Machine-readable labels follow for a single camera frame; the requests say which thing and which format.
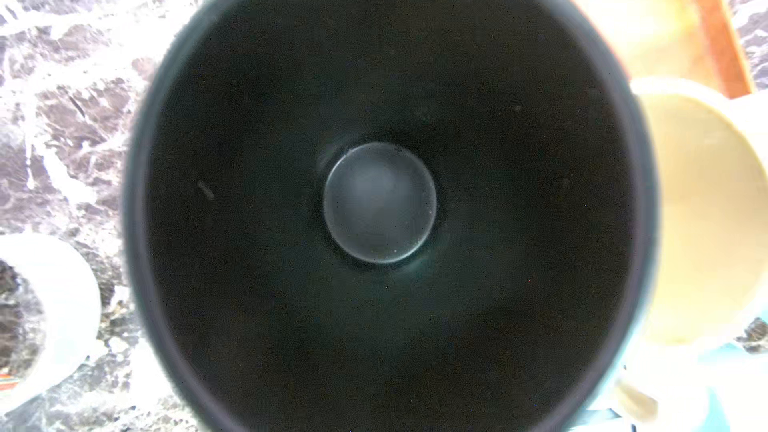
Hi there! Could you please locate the black mug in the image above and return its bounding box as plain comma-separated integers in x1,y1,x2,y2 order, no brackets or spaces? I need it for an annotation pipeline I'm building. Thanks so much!
122,0,659,431

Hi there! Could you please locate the cream yellow mug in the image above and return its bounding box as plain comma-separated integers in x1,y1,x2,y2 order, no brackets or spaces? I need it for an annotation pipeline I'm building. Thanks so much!
631,77,767,347

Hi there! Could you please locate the clear tape roll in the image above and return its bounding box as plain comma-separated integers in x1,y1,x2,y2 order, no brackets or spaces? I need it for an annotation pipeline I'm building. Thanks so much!
1,232,101,415

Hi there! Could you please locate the light blue mug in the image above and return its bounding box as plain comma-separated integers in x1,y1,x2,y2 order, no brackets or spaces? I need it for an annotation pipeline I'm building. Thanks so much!
571,312,767,431

